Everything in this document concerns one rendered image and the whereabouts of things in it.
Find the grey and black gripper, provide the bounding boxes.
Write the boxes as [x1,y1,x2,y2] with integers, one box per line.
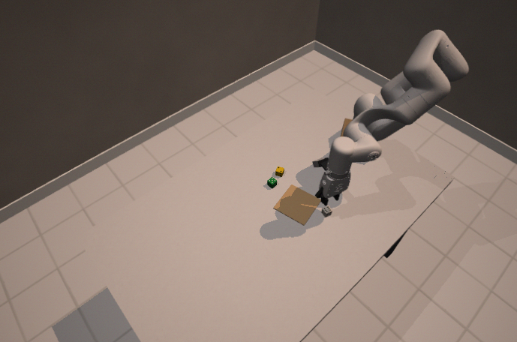
[315,172,350,206]

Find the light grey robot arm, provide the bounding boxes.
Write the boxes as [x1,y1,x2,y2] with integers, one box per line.
[312,30,469,179]

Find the yellow die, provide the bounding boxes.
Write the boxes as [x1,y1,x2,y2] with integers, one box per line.
[275,166,284,177]

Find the brown flat mat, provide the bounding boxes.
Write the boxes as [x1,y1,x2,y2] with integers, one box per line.
[274,185,321,226]

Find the white die with black pips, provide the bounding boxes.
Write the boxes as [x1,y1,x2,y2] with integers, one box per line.
[321,205,332,218]

